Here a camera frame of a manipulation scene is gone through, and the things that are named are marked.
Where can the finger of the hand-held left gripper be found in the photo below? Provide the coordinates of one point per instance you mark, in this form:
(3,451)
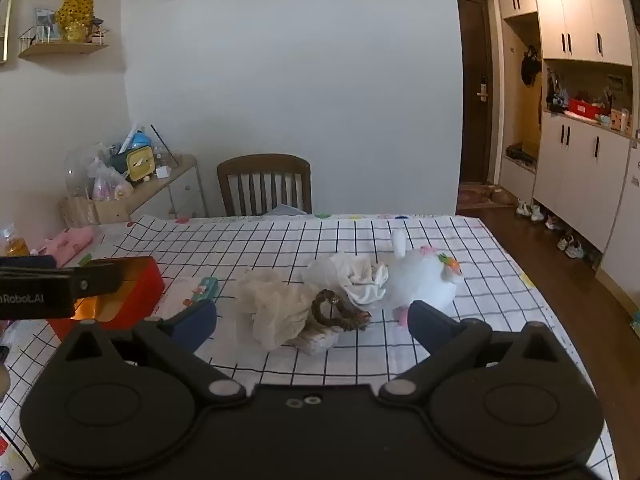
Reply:
(95,280)

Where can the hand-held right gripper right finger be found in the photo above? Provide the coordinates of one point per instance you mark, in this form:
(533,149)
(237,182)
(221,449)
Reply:
(425,322)

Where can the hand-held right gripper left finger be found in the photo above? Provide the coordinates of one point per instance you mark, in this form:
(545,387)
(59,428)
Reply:
(197,320)

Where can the white plush rabbit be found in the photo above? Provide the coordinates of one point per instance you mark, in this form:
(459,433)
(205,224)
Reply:
(420,280)

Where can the red cardboard box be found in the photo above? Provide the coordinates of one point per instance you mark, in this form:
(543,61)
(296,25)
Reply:
(145,290)

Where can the beige mesh cloth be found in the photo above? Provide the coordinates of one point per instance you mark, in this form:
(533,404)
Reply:
(270,305)

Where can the white plastic bag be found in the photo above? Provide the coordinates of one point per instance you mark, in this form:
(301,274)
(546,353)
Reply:
(350,275)

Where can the brown fuzzy scrunchie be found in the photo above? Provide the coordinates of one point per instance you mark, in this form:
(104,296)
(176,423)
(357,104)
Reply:
(330,322)

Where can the white and teal card pack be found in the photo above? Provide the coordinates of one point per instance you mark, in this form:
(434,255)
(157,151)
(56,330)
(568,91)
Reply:
(200,292)

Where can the pink printed cloth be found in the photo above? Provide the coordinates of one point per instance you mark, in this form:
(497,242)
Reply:
(67,245)

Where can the orange liquid bottle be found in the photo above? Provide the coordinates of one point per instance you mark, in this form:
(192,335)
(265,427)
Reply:
(15,245)

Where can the plastic bag of pink items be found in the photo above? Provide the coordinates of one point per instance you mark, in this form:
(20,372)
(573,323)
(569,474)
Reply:
(110,185)

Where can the clear round plastic bag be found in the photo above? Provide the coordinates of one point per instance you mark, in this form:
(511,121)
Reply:
(80,165)

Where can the wooden top drawer cabinet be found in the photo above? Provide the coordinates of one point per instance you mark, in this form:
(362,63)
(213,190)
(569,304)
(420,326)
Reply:
(175,190)

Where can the yellow alarm clock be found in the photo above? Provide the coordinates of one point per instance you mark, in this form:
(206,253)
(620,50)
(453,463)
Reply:
(140,162)

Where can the checkered tablecloth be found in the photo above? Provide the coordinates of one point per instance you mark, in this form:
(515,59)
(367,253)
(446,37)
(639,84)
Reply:
(300,240)

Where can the patterned door mat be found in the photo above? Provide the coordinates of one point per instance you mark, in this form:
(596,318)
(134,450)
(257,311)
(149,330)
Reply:
(482,197)

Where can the pale blue plastic bag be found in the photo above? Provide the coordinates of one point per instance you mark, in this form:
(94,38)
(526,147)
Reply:
(285,210)

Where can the thin black stick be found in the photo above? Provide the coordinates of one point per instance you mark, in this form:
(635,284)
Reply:
(165,146)

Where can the white shoes pair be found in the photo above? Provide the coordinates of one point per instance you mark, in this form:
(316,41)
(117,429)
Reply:
(530,210)

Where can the grey sneakers pair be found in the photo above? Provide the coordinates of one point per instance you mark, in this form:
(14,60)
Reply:
(570,246)

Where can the wooden chair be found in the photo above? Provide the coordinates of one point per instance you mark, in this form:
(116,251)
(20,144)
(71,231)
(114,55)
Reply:
(262,162)

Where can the dark wooden door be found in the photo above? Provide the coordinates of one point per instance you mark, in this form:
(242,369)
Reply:
(472,85)

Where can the red storage tray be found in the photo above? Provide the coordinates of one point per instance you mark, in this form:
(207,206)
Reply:
(585,107)

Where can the golden flower ornament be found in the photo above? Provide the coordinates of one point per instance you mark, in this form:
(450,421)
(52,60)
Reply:
(75,12)

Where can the black hanging bag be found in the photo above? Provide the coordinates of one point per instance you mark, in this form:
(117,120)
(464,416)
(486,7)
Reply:
(530,67)

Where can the tall storage cabinet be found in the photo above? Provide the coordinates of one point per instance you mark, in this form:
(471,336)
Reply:
(575,10)

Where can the wooden wall shelf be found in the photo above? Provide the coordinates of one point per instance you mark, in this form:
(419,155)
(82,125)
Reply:
(60,50)

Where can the gold framed wall picture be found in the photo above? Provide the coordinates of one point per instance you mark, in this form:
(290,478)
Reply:
(4,25)

